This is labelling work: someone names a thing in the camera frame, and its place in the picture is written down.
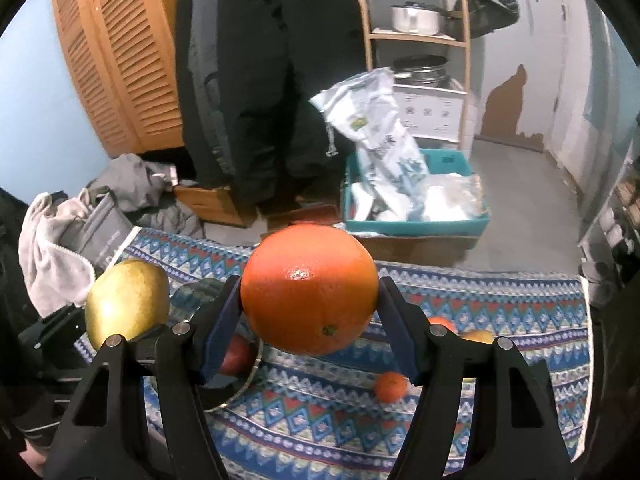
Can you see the clear glass bowl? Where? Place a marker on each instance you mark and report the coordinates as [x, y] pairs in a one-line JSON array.
[[200, 294]]

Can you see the teal plastic crate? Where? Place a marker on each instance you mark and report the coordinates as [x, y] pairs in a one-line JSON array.
[[415, 227]]

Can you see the wooden shelf rack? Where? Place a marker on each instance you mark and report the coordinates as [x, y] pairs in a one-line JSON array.
[[415, 38]]

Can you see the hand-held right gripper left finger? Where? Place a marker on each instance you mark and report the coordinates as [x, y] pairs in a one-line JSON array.
[[222, 330]]

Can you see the steel cooking pot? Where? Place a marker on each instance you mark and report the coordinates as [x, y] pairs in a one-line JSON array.
[[415, 20]]

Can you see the brown cardboard box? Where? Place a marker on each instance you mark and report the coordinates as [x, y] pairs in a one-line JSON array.
[[420, 250]]

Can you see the steel steamer pot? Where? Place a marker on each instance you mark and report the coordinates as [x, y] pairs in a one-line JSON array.
[[422, 72]]

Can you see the white lattice crate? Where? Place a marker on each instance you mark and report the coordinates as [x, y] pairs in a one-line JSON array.
[[435, 110]]

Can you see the large orange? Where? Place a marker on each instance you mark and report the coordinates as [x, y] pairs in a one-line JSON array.
[[442, 324], [310, 285]]

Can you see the black hanging coat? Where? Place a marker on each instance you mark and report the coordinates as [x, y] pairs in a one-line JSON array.
[[290, 85]]

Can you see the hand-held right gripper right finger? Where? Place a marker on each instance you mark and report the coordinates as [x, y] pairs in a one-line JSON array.
[[400, 340]]

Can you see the grey hanging bag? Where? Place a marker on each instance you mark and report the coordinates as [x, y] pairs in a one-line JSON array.
[[485, 15]]

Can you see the white shoe rack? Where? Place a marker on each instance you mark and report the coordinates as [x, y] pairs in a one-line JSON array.
[[590, 232]]

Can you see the wooden louvered wardrobe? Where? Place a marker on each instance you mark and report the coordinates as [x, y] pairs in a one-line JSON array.
[[125, 60]]

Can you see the white towel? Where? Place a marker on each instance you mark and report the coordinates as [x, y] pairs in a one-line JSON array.
[[50, 260]]

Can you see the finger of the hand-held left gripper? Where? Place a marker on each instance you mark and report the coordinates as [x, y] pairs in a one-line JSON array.
[[55, 330]]

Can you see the yellow pear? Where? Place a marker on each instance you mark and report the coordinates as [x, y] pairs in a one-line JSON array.
[[479, 336], [125, 300]]

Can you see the small tangerine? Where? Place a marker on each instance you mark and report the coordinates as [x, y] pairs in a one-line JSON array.
[[391, 388]]

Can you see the blue patterned tablecloth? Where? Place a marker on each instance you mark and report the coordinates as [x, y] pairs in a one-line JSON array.
[[325, 410]]

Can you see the brown wooden box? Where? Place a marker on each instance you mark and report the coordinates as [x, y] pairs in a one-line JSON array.
[[210, 205]]

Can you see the white door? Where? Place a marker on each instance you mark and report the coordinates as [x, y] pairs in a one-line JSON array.
[[570, 85]]

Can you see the red apple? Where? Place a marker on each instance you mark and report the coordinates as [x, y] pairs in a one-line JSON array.
[[239, 357]]

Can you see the white printed rice bag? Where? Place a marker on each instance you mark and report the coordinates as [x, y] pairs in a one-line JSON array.
[[385, 150]]

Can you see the dark grey hanging jacket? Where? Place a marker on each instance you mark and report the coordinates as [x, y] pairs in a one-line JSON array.
[[207, 60]]

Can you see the clear plastic bag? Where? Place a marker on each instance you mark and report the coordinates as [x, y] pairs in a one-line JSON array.
[[450, 195]]

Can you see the grey tote bag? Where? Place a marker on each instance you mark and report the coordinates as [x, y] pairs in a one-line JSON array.
[[107, 235]]

